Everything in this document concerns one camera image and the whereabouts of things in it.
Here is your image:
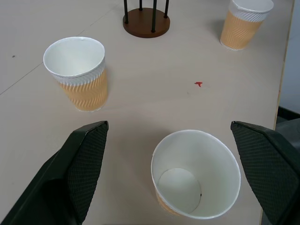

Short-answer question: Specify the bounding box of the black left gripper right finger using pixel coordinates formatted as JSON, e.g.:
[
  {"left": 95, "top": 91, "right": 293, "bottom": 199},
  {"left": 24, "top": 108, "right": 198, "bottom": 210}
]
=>
[{"left": 230, "top": 120, "right": 300, "bottom": 225}]

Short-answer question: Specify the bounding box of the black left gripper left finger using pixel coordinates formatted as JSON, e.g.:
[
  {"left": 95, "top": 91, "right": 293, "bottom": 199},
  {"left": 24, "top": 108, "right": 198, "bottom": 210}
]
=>
[{"left": 0, "top": 120, "right": 109, "bottom": 225}]

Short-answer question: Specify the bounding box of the orange white ribbed paper cup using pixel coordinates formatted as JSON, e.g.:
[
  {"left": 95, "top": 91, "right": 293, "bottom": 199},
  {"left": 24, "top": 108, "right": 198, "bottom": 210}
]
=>
[
  {"left": 150, "top": 129, "right": 242, "bottom": 220},
  {"left": 43, "top": 36, "right": 109, "bottom": 112},
  {"left": 219, "top": 0, "right": 275, "bottom": 52}
]

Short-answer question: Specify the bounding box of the wooden cup holder stand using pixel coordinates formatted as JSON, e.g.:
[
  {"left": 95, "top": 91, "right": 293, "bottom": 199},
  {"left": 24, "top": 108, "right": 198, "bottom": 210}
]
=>
[{"left": 122, "top": 0, "right": 171, "bottom": 38}]

